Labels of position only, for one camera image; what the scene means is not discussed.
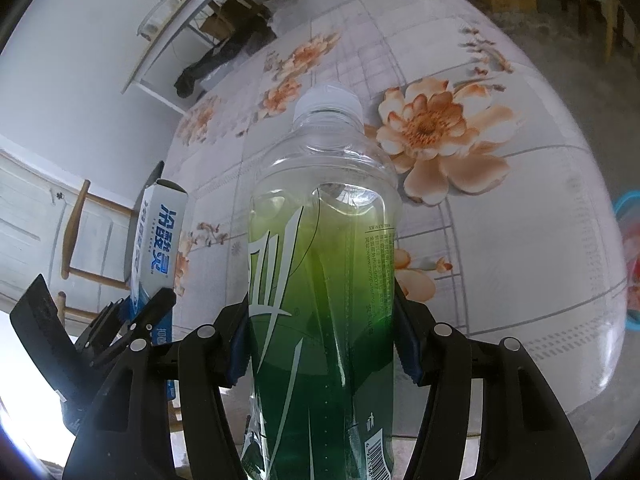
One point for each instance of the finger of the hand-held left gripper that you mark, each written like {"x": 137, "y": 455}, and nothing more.
{"x": 157, "y": 305}
{"x": 102, "y": 320}

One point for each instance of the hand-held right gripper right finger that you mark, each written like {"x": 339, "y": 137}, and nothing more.
{"x": 410, "y": 340}

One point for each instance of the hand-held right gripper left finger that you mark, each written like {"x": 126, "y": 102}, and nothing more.
{"x": 239, "y": 355}

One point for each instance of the white blue toothpaste box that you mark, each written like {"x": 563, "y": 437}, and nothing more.
{"x": 155, "y": 240}

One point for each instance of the green plastic bottle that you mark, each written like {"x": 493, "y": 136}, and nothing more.
{"x": 320, "y": 260}

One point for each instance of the blue plastic basket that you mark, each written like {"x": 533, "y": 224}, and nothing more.
{"x": 619, "y": 207}

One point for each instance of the wooden chair black seat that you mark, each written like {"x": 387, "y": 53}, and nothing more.
{"x": 75, "y": 230}
{"x": 612, "y": 25}

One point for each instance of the white door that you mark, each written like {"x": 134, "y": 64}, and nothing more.
{"x": 30, "y": 220}

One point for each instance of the black cloth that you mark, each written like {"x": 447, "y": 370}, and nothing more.
{"x": 200, "y": 72}

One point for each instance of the white desk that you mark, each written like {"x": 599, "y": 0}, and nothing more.
{"x": 165, "y": 35}

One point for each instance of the floral tablecloth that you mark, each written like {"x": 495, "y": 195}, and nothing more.
{"x": 500, "y": 85}

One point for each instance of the glass bowl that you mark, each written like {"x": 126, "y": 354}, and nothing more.
{"x": 157, "y": 17}

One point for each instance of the small brown cardboard box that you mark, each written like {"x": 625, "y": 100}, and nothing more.
{"x": 220, "y": 17}

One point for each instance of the white pillow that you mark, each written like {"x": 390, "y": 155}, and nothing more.
{"x": 320, "y": 0}

